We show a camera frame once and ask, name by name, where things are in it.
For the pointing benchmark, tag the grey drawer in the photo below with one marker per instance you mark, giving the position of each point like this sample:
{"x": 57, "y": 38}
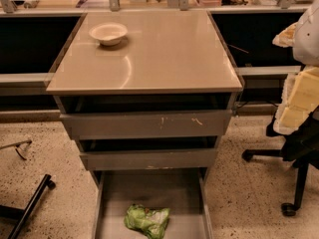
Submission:
{"x": 179, "y": 190}
{"x": 146, "y": 116}
{"x": 148, "y": 153}

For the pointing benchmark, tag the white paper bowl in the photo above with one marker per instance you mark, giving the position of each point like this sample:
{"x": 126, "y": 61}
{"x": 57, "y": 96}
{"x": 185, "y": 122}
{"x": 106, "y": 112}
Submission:
{"x": 109, "y": 34}

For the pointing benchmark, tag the grey middle drawer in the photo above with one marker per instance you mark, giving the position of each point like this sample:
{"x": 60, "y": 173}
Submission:
{"x": 148, "y": 153}

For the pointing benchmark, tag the grey drawer cabinet with top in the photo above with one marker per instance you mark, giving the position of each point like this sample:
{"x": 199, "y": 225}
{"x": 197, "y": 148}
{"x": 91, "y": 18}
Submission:
{"x": 164, "y": 53}

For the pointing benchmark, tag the black office chair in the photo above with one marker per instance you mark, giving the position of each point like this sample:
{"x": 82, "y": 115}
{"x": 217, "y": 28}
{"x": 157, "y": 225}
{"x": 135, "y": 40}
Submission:
{"x": 302, "y": 148}

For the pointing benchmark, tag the grey top drawer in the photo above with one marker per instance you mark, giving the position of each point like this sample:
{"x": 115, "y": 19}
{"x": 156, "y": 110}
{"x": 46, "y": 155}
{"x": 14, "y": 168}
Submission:
{"x": 146, "y": 116}

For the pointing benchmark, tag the green chip bag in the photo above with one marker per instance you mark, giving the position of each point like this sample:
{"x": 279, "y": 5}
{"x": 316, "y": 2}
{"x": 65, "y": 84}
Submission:
{"x": 151, "y": 222}

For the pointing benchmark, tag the black chair base left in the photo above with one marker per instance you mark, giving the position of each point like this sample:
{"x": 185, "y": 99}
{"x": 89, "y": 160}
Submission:
{"x": 21, "y": 215}

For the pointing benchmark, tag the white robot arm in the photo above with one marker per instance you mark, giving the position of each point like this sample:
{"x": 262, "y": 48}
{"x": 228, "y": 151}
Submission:
{"x": 306, "y": 38}

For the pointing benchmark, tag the grey bottom drawer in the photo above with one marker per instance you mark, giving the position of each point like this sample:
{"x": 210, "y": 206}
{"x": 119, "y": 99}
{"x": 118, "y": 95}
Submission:
{"x": 179, "y": 190}

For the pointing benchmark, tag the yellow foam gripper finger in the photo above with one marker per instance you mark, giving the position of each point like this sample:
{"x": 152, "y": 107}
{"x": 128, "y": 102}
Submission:
{"x": 300, "y": 97}
{"x": 286, "y": 37}

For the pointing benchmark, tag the thin metal tool on floor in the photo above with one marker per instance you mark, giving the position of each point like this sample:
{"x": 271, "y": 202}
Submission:
{"x": 20, "y": 147}

